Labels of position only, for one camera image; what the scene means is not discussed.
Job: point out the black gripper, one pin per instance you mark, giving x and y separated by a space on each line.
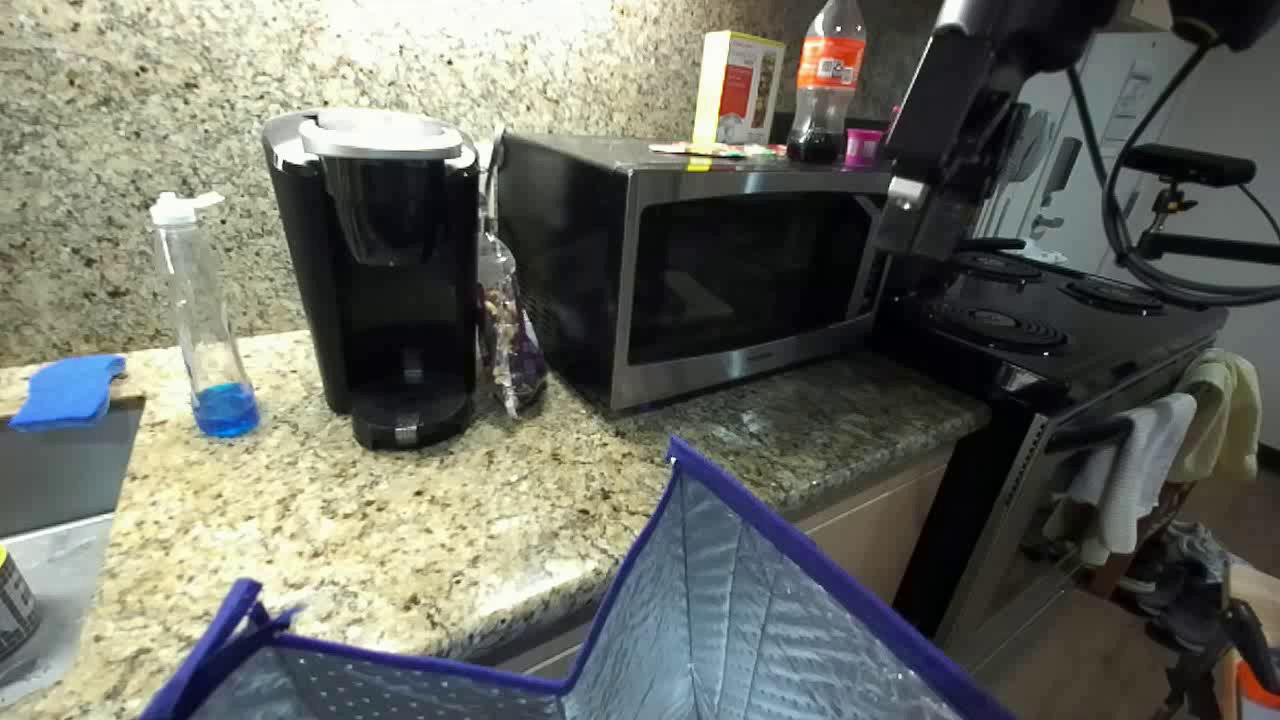
935 222

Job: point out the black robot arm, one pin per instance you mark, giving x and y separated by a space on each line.
964 83

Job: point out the stainless steel microwave body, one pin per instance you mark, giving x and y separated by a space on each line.
561 252

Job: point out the small pink cup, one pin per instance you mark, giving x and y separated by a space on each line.
860 144

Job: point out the white appliance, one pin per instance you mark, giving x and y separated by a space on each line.
1065 144

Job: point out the orange label soda bottle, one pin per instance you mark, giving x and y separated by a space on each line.
831 65

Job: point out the black electric stove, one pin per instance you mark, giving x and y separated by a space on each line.
1014 402

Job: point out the white and red carton box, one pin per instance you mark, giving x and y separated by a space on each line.
736 85

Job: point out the white hanging towel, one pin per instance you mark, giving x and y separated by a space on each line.
1142 466

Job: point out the pale yellow hanging towel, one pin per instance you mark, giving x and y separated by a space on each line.
1224 412

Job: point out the blue silver insulated bag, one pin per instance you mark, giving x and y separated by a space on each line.
746 626

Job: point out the black single-serve coffee maker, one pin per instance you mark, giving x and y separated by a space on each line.
385 267

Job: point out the clear bottle with blue liquid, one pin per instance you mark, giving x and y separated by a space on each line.
212 345

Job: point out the blue cloth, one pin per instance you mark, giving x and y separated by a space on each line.
67 388

